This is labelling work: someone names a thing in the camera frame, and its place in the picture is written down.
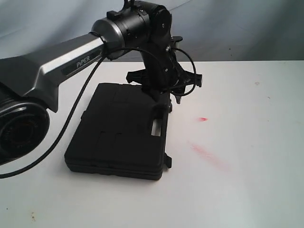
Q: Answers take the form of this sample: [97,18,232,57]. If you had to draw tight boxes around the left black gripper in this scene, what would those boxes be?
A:
[126,41,202,112]

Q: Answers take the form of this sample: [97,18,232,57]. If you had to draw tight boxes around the black plastic tool case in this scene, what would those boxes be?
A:
[64,83,172,180]

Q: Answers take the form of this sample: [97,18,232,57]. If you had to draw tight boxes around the left silver black robot arm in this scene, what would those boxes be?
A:
[0,0,202,164]

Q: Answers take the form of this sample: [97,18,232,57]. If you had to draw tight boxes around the grey fabric backdrop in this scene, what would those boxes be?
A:
[0,0,304,61]

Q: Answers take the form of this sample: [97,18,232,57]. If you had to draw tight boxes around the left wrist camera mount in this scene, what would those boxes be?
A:
[170,36,183,48]

